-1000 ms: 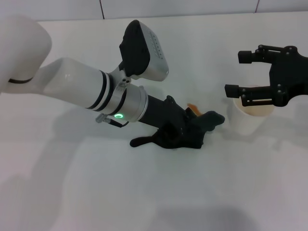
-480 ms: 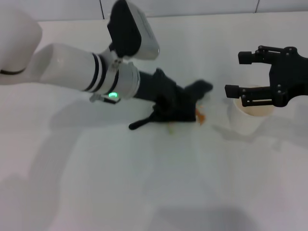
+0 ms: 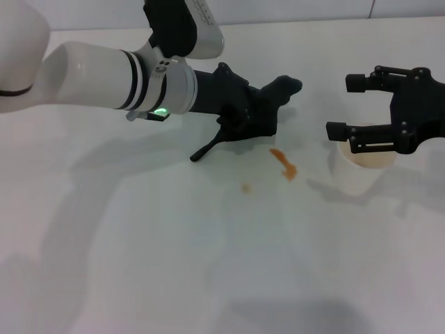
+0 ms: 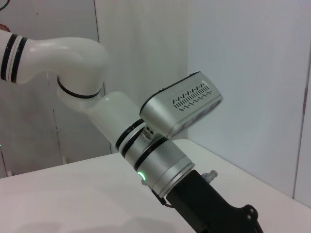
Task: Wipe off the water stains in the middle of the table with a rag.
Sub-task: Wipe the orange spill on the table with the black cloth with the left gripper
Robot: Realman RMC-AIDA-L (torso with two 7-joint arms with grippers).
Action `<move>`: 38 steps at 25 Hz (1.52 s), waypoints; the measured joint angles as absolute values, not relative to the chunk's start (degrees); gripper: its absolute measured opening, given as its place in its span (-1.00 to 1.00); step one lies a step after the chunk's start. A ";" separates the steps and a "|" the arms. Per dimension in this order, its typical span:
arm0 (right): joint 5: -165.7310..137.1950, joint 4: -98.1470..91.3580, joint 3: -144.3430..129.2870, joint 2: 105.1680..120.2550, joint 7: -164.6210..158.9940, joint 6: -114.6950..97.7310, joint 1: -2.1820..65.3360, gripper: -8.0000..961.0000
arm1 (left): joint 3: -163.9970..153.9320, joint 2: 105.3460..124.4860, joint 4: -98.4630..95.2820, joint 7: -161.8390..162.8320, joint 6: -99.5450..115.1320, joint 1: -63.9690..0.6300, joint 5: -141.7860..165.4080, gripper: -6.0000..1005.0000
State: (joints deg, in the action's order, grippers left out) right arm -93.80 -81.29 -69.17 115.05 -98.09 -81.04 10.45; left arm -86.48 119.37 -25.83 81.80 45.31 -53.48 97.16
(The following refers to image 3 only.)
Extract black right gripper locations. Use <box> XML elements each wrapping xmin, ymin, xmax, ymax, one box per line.
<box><xmin>325</xmin><ymin>65</ymin><xmax>445</xmax><ymax>156</ymax></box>

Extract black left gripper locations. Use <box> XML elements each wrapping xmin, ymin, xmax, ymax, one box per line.
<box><xmin>189</xmin><ymin>62</ymin><xmax>259</xmax><ymax>136</ymax></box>

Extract dark blue rag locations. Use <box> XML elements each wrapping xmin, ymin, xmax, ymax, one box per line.
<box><xmin>190</xmin><ymin>74</ymin><xmax>303</xmax><ymax>163</ymax></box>

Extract white paper cup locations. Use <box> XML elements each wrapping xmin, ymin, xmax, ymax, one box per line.
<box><xmin>330</xmin><ymin>121</ymin><xmax>399</xmax><ymax>195</ymax></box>

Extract orange liquid spill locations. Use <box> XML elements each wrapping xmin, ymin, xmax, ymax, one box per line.
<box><xmin>241</xmin><ymin>148</ymin><xmax>299</xmax><ymax>193</ymax></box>

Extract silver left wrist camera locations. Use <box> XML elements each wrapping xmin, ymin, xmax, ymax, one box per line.
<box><xmin>143</xmin><ymin>0</ymin><xmax>225</xmax><ymax>60</ymax></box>

